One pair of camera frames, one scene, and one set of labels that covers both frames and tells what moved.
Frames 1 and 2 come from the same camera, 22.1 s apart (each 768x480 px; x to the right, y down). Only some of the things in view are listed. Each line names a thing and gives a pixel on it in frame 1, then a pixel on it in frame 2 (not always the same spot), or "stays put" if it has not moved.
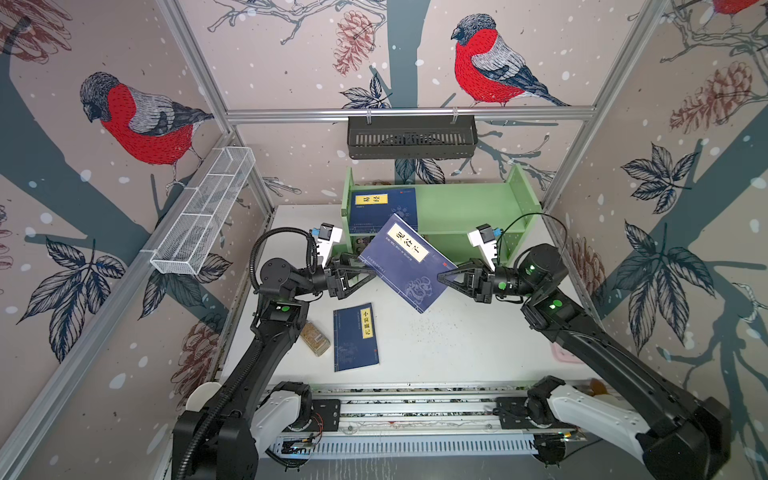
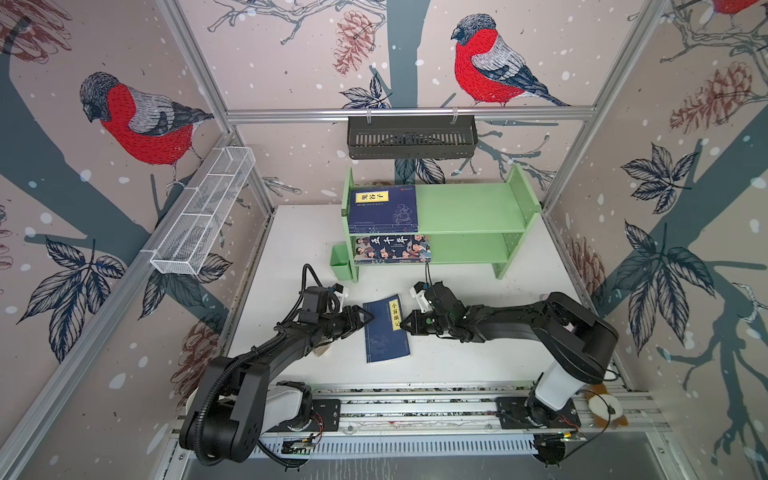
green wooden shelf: [448, 212] stays put
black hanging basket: [412, 137] stays put
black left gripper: [336, 285] -> [350, 326]
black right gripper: [482, 283] -> [416, 324]
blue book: [354, 336] -> [385, 339]
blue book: [403, 259] -> [382, 209]
